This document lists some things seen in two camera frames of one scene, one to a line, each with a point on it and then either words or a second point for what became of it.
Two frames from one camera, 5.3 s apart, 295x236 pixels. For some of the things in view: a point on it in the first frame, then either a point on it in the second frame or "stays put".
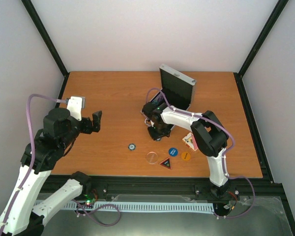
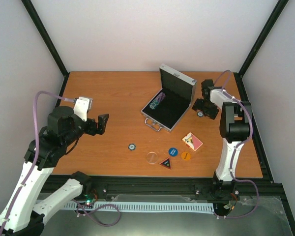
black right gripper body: (160, 130) -> (206, 107)
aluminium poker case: (177, 88) stays put
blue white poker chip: (131, 146) stays put
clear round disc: (152, 157) stays put
